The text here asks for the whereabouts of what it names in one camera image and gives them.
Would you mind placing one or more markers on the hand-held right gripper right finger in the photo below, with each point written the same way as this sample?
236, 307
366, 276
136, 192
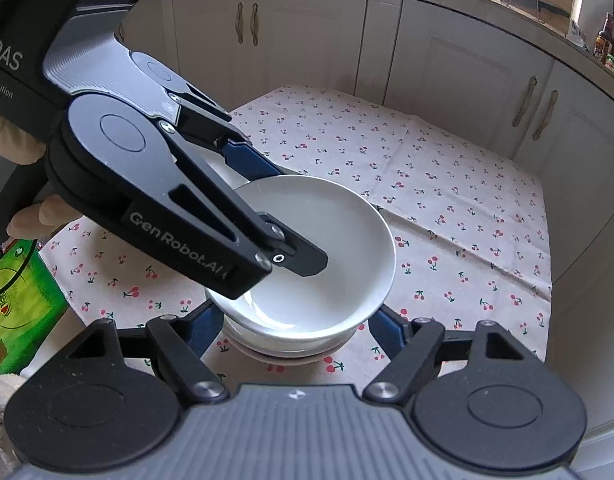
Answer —
387, 329

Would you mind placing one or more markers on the small white bowl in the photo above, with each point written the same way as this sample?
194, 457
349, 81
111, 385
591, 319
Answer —
242, 330
287, 352

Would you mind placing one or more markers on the cherry print tablecloth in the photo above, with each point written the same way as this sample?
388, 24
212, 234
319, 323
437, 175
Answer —
437, 185

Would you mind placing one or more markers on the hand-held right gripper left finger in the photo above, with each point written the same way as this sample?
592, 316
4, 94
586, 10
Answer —
207, 330

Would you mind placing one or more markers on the green printed bag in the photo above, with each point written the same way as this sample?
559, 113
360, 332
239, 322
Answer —
22, 310

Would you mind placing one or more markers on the person's left hand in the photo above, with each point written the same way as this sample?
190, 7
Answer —
17, 140

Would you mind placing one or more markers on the dark sauce bottle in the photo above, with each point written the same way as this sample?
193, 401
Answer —
603, 42

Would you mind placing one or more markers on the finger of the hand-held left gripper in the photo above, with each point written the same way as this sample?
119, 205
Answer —
297, 255
249, 160

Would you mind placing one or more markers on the large white bowl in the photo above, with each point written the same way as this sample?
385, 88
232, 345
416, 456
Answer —
327, 210

